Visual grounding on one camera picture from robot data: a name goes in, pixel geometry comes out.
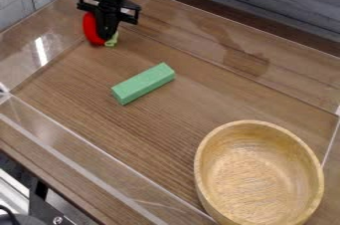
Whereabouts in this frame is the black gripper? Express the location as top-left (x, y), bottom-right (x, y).
top-left (78, 0), bottom-right (143, 40)

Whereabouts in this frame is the red plush strawberry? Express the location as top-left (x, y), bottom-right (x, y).
top-left (83, 12), bottom-right (119, 47)

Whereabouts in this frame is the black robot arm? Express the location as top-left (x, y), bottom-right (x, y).
top-left (78, 0), bottom-right (143, 43)

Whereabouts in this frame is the green rectangular block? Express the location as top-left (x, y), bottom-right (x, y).
top-left (113, 63), bottom-right (175, 106)

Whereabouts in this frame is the wooden bowl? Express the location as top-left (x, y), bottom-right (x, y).
top-left (194, 120), bottom-right (325, 225)

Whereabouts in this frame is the clear acrylic enclosure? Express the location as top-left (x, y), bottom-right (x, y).
top-left (0, 0), bottom-right (340, 225)

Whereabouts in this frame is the black metal table bracket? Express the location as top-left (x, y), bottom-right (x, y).
top-left (29, 179), bottom-right (77, 225)

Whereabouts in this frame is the black cable lower left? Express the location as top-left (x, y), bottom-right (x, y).
top-left (0, 203), bottom-right (22, 225)

